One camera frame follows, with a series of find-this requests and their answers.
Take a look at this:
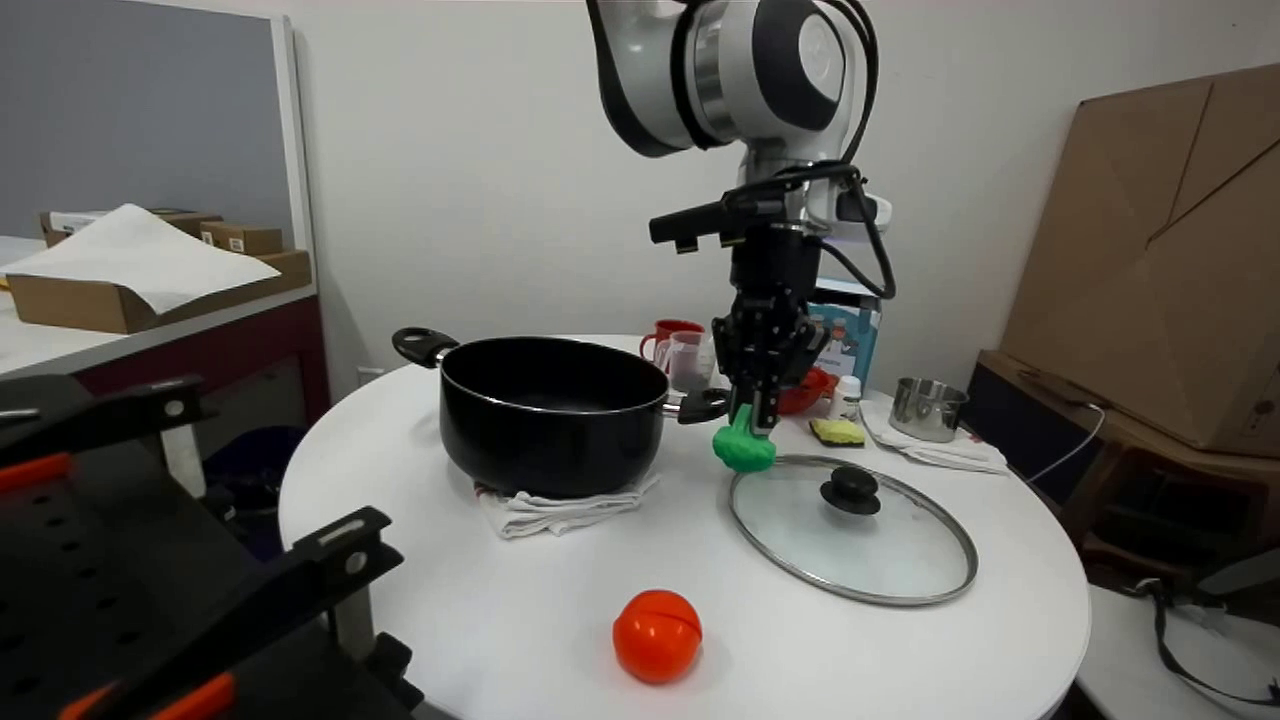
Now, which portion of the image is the red brown desk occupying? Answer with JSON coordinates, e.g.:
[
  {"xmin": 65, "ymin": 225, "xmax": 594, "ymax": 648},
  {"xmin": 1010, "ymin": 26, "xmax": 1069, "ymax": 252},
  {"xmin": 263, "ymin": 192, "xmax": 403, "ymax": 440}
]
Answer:
[{"xmin": 0, "ymin": 233, "xmax": 336, "ymax": 463}]

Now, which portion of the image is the plain white cloth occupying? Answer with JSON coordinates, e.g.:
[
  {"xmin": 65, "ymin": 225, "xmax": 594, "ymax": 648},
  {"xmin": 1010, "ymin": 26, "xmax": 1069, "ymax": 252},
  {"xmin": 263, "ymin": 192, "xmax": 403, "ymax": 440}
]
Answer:
[{"xmin": 858, "ymin": 398, "xmax": 1010, "ymax": 479}]

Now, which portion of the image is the glass pot lid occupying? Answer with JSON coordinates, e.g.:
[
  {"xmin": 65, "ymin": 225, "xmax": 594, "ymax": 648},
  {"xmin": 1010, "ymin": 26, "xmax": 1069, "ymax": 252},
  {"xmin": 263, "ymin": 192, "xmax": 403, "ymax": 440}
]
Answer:
[{"xmin": 723, "ymin": 451, "xmax": 980, "ymax": 611}]

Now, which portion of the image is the orange toy tomato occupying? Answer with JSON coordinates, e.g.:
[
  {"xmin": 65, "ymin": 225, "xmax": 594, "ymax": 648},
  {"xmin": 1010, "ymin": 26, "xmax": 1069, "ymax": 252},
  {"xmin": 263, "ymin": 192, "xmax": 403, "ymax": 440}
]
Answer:
[{"xmin": 612, "ymin": 587, "xmax": 706, "ymax": 690}]

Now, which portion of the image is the dark blue bin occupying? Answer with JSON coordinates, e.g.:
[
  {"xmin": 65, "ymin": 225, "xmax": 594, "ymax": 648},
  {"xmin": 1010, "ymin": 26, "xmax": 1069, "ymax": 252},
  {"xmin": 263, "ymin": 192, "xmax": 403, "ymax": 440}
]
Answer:
[{"xmin": 196, "ymin": 419, "xmax": 308, "ymax": 553}]

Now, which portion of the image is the small cardboard box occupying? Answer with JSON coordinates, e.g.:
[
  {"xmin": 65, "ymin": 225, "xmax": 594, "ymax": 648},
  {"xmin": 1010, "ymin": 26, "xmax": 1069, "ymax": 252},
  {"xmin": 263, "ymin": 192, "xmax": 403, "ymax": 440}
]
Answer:
[{"xmin": 34, "ymin": 203, "xmax": 290, "ymax": 262}]

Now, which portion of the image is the thin white cable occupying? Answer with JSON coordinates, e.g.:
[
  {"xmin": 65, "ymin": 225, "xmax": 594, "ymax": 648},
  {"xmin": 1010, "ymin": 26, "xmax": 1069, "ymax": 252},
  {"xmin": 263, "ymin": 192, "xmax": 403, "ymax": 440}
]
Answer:
[{"xmin": 1022, "ymin": 401, "xmax": 1111, "ymax": 487}]

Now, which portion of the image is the large cardboard box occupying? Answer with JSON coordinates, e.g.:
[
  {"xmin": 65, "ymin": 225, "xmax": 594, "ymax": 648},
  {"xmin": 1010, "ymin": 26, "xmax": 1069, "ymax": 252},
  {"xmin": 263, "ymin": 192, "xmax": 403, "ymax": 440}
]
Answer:
[{"xmin": 994, "ymin": 60, "xmax": 1280, "ymax": 461}]

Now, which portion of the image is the black stand with orange clamps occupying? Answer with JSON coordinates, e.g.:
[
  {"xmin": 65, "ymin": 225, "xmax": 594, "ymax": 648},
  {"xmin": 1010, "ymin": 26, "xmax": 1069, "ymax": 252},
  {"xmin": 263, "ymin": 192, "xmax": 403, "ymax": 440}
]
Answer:
[{"xmin": 0, "ymin": 373, "xmax": 432, "ymax": 720}]

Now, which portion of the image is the black floor cable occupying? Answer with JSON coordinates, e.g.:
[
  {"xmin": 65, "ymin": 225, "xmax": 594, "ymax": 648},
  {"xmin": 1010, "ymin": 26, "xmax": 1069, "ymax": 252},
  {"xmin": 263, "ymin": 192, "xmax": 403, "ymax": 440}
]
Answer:
[{"xmin": 1134, "ymin": 577, "xmax": 1280, "ymax": 714}]

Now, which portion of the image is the clear measuring cup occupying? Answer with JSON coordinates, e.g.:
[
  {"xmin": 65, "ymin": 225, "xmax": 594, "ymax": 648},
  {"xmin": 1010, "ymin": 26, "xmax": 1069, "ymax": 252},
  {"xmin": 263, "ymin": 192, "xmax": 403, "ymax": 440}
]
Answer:
[{"xmin": 658, "ymin": 334, "xmax": 723, "ymax": 398}]

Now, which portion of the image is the red plastic bowl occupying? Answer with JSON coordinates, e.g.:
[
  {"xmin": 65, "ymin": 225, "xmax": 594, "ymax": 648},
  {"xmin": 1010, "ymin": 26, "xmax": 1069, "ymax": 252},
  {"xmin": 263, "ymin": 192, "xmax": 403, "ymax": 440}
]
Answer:
[{"xmin": 770, "ymin": 364, "xmax": 845, "ymax": 419}]

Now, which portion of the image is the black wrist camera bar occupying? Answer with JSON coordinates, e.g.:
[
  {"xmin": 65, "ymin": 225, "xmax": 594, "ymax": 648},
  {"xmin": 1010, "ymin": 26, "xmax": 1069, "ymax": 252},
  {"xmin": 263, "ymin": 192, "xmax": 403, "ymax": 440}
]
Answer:
[{"xmin": 647, "ymin": 181, "xmax": 892, "ymax": 262}]

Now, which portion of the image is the blue printed carton box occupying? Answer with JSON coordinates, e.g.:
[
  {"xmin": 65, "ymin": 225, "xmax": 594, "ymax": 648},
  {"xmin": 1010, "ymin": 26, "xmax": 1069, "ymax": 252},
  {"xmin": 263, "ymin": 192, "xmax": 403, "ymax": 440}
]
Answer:
[{"xmin": 796, "ymin": 278, "xmax": 888, "ymax": 401}]

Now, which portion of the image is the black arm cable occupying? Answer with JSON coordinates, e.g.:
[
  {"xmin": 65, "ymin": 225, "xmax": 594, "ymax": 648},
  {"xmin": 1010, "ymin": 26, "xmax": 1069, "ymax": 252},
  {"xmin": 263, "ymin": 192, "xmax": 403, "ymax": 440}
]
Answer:
[{"xmin": 809, "ymin": 0, "xmax": 903, "ymax": 306}]

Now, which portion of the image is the flat cardboard tray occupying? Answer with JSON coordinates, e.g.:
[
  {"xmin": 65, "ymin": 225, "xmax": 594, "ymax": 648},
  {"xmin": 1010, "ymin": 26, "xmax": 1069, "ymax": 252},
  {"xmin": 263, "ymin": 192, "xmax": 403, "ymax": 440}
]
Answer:
[{"xmin": 0, "ymin": 250, "xmax": 315, "ymax": 335}]

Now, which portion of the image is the black cooking pot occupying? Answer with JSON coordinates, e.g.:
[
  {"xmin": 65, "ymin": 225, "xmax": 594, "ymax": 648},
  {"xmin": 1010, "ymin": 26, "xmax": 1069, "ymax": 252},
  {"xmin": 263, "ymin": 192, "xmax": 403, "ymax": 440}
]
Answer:
[{"xmin": 387, "ymin": 326, "xmax": 739, "ymax": 506}]

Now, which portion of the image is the dark wooden crate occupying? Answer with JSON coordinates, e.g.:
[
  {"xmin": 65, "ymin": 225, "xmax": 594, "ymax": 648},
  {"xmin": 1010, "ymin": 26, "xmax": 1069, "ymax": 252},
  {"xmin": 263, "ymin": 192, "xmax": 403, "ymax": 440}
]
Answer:
[{"xmin": 965, "ymin": 350, "xmax": 1280, "ymax": 609}]

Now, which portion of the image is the yellow green sponge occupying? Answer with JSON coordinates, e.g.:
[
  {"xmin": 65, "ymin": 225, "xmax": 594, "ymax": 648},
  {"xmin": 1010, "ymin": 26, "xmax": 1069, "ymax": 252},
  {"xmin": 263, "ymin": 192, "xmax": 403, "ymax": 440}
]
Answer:
[{"xmin": 809, "ymin": 415, "xmax": 873, "ymax": 451}]

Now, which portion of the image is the green toy vegetable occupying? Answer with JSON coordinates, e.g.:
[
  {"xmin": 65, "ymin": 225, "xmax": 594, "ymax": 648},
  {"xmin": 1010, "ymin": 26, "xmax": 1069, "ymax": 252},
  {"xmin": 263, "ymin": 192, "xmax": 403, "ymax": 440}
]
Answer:
[{"xmin": 706, "ymin": 401, "xmax": 785, "ymax": 479}]

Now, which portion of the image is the grey partition panel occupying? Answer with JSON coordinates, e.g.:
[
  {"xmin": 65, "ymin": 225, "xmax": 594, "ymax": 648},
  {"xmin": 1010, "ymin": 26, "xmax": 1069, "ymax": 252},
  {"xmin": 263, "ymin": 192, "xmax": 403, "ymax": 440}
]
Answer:
[{"xmin": 0, "ymin": 0, "xmax": 319, "ymax": 262}]

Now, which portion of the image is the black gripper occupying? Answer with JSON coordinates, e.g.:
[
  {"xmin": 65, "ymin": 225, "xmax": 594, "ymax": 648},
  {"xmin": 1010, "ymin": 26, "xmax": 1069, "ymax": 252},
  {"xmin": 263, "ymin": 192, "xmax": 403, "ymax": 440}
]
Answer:
[{"xmin": 706, "ymin": 225, "xmax": 830, "ymax": 432}]

